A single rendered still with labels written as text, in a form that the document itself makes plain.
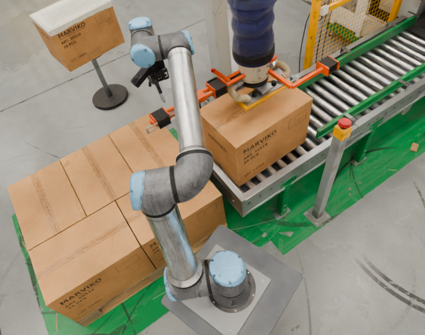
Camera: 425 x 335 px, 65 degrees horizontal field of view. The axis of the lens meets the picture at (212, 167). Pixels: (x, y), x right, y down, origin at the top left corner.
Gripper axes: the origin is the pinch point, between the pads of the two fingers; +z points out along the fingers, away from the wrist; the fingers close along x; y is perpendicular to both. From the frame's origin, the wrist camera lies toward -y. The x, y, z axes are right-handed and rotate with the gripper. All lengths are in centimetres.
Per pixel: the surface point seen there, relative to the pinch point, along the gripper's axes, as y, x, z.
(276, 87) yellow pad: 66, -11, 25
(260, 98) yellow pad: 54, -12, 25
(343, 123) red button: 79, -50, 31
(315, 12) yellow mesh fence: 145, 40, 32
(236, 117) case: 43, -2, 40
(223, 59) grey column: 97, 95, 78
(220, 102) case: 43, 15, 40
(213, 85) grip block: 32.2, 1.6, 12.6
